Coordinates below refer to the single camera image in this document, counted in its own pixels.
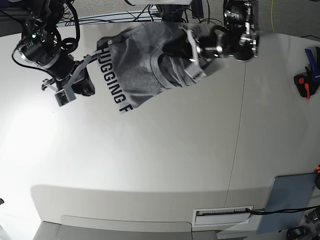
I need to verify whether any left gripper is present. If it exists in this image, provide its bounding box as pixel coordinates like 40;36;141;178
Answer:
181;25;240;63

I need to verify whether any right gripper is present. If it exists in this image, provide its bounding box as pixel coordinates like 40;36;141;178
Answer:
19;44;102;97

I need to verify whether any grey T-shirt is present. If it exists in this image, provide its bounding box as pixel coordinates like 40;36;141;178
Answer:
96;22;201;114

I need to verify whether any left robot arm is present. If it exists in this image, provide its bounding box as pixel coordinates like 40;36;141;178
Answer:
191;0;260;62

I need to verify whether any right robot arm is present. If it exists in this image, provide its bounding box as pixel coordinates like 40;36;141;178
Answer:
14;0;98;99

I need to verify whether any blue clamp with orange trigger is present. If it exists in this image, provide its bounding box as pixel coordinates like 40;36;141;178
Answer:
293;46;320;100

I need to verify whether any orange black tool right edge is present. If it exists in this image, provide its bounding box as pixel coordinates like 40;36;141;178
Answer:
314;165;320;190

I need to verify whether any blue-grey tablet board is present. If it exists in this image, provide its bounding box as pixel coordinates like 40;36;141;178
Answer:
256;173;316;234

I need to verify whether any black device at bottom right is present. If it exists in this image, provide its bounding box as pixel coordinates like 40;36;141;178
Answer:
286;226;309;240

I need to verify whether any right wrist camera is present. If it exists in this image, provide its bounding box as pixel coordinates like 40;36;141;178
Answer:
54;87;76;107

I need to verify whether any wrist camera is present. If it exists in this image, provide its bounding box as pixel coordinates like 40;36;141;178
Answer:
54;87;76;107
184;62;207;81

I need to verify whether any central robot base mount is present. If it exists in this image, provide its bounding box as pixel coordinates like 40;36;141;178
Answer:
148;0;193;23

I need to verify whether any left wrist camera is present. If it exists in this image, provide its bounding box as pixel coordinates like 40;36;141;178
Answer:
184;62;207;81

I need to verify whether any yellow cable on floor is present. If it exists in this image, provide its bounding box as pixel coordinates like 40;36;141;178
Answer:
269;0;275;33

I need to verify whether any black cable on table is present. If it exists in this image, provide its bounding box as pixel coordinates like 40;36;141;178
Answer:
245;206;320;216

